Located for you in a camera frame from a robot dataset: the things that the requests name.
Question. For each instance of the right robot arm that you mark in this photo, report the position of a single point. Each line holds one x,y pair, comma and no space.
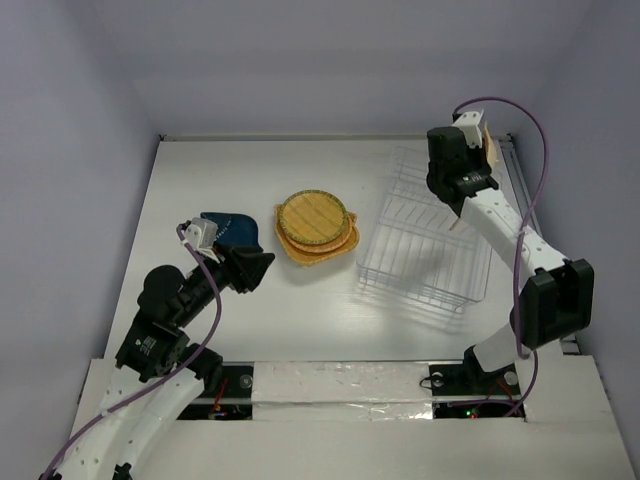
552,294

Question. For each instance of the white wire dish rack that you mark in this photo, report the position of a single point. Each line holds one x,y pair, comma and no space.
417,247

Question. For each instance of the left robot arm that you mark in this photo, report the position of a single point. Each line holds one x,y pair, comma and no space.
158,370

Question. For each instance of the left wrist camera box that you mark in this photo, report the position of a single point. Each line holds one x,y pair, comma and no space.
200,234

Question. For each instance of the white side rail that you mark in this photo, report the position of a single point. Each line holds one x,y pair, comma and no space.
524,251

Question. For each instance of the fish-shaped woven plate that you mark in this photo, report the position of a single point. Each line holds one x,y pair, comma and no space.
490,150

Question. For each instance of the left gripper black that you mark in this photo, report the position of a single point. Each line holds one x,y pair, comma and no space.
251,264

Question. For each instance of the silver foil-taped front beam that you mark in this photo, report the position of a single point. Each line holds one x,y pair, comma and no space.
340,391

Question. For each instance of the dark blue ceramic plate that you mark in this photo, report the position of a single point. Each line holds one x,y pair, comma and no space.
234,229

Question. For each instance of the triangular woven basket plate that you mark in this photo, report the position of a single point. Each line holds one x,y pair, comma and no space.
307,258

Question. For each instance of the round green-rimmed woven plate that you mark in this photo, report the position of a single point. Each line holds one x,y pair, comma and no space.
312,217

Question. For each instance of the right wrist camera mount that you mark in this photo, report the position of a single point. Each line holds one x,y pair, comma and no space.
470,123

